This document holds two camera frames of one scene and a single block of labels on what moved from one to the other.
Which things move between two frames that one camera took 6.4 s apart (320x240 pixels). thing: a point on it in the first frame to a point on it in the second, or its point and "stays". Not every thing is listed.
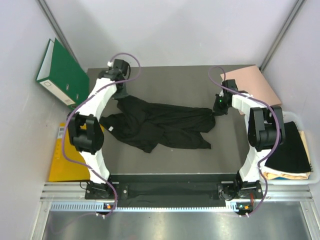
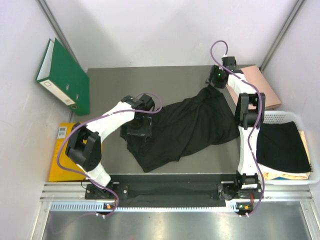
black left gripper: (122, 94) to (144, 131)
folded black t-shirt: (292, 155) stays
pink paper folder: (251, 80) stays
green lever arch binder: (62, 76) stays
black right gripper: (216, 110) to (214, 70)
